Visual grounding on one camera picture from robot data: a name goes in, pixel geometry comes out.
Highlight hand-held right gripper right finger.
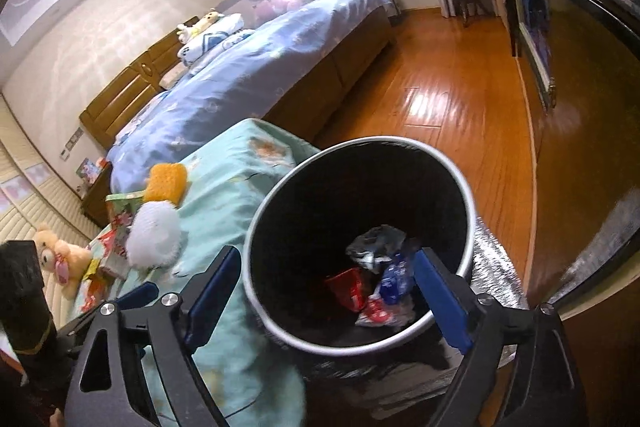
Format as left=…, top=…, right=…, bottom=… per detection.
left=410, top=248, right=591, bottom=427

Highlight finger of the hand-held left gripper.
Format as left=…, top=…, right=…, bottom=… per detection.
left=55, top=282, right=160, bottom=343

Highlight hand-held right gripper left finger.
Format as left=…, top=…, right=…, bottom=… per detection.
left=64, top=246, right=243, bottom=427

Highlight black trash can silver rim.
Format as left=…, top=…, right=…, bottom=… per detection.
left=242, top=136, right=475, bottom=413

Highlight blue plastic wrapper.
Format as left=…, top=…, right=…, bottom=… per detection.
left=372, top=252, right=418, bottom=305

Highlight pile of snack wrappers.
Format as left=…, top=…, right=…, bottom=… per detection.
left=82, top=207, right=133, bottom=308

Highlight beige teddy bear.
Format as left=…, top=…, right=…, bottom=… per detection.
left=32, top=224, right=93, bottom=300

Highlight red and white wrapper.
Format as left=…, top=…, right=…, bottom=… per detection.
left=355, top=297, right=416, bottom=328

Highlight white fluffy ball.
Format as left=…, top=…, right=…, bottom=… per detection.
left=125, top=202, right=183, bottom=269

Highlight silver foil mat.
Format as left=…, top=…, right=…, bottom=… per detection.
left=469, top=217, right=531, bottom=358

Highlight black crumpled wrapper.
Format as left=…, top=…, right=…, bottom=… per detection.
left=346, top=227, right=407, bottom=270

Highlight teal floral blanket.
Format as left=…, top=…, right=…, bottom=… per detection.
left=87, top=118, right=321, bottom=427

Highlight red snack wrapper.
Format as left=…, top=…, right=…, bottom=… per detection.
left=325, top=268, right=373, bottom=312

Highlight wooden nightstand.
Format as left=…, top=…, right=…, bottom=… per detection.
left=80, top=162, right=116, bottom=228

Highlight orange sponge block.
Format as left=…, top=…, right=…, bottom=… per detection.
left=143, top=163, right=190, bottom=208

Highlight clutter on nightstand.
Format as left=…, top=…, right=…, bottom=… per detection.
left=75, top=158, right=108, bottom=182

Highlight blue bedsheet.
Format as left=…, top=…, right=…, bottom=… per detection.
left=107, top=0, right=393, bottom=192

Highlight pink pillow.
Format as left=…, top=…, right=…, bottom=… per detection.
left=160, top=64, right=187, bottom=88

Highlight folded blue white quilt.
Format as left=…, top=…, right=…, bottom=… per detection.
left=177, top=14, right=256, bottom=68

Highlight yellow plush toy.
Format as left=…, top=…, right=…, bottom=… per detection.
left=177, top=9, right=223, bottom=44

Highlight framed blue picture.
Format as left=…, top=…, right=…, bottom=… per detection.
left=507, top=0, right=557, bottom=110

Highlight pink plush toy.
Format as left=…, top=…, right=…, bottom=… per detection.
left=255, top=0, right=297, bottom=20

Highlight wall switch panel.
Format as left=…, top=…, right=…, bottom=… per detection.
left=60, top=127, right=83, bottom=160

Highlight wooden bed frame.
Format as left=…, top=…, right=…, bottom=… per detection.
left=80, top=2, right=398, bottom=152

